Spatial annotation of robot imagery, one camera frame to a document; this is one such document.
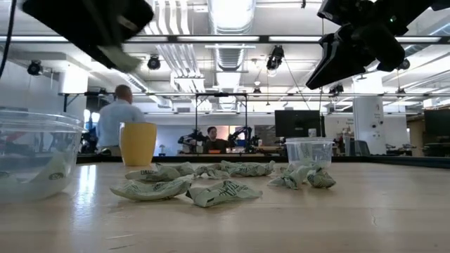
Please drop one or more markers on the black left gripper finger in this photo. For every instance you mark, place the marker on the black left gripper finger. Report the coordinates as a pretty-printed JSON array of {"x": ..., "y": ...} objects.
[{"x": 102, "y": 56}]

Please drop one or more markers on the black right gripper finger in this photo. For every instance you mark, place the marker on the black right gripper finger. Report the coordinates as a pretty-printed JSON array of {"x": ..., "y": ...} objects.
[
  {"x": 330, "y": 42},
  {"x": 341, "y": 63}
]

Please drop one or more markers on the clear plastic bowl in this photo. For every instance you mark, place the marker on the clear plastic bowl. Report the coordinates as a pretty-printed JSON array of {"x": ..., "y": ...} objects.
[{"x": 35, "y": 140}]

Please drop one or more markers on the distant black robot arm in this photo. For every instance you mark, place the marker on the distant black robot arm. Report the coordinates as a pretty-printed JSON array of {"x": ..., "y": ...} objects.
[
  {"x": 190, "y": 140},
  {"x": 244, "y": 138}
]

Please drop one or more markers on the black ceiling spotlight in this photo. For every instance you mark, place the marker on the black ceiling spotlight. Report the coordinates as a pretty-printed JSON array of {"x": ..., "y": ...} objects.
[
  {"x": 404, "y": 65},
  {"x": 154, "y": 62},
  {"x": 34, "y": 68},
  {"x": 275, "y": 58},
  {"x": 336, "y": 89}
]

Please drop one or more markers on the person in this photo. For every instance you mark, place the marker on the person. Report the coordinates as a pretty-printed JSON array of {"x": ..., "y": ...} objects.
[
  {"x": 116, "y": 116},
  {"x": 215, "y": 144}
]

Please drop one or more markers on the white building pillar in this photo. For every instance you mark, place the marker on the white building pillar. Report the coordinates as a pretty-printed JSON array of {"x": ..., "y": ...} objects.
[{"x": 369, "y": 119}]

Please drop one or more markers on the black computer monitor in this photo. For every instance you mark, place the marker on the black computer monitor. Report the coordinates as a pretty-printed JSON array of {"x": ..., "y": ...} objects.
[
  {"x": 299, "y": 123},
  {"x": 437, "y": 123}
]

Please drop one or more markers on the small clear plastic container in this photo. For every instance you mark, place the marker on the small clear plastic container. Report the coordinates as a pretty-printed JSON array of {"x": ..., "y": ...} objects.
[{"x": 327, "y": 154}]

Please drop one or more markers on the yellow cup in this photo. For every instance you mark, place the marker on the yellow cup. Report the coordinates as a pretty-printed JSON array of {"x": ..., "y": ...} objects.
[{"x": 138, "y": 144}]

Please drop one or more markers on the distant black rig frame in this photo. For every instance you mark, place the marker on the distant black rig frame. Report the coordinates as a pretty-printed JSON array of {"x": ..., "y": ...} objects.
[
  {"x": 221, "y": 94},
  {"x": 64, "y": 102}
]

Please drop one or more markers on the silver ventilation duct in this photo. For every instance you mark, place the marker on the silver ventilation duct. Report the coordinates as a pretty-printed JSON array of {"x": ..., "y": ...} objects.
[{"x": 230, "y": 56}]

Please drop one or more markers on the black table frame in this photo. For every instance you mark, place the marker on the black table frame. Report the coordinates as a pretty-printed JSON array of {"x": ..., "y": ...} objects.
[{"x": 386, "y": 161}]

